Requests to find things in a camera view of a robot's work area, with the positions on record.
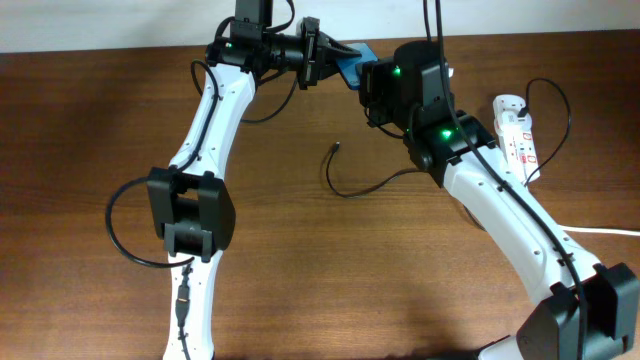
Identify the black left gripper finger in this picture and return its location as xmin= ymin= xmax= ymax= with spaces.
xmin=318 ymin=32 xmax=361 ymax=56
xmin=317 ymin=61 xmax=342 ymax=81

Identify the blue Galaxy smartphone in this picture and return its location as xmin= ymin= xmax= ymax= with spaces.
xmin=336 ymin=42 xmax=378 ymax=91

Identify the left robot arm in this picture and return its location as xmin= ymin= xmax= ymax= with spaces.
xmin=146 ymin=1 xmax=361 ymax=359

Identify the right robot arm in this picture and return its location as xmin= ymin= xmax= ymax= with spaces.
xmin=355 ymin=41 xmax=639 ymax=360

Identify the white power strip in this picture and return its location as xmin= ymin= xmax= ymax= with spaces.
xmin=492 ymin=94 xmax=539 ymax=184

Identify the black USB charging cable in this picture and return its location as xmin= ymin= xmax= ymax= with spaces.
xmin=325 ymin=77 xmax=573 ymax=232

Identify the white power strip cord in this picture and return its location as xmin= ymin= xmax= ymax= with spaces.
xmin=557 ymin=224 xmax=640 ymax=238

